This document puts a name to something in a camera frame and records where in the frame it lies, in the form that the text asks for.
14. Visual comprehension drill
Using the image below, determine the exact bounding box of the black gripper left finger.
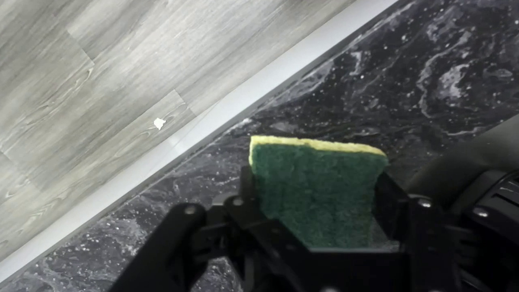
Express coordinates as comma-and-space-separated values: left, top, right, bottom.
224, 164, 297, 256

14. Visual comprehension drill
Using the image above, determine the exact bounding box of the green and yellow sponge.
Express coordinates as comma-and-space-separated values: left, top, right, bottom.
248, 135, 389, 250

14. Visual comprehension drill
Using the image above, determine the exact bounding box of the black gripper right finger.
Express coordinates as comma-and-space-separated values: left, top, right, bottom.
372, 170, 451, 292

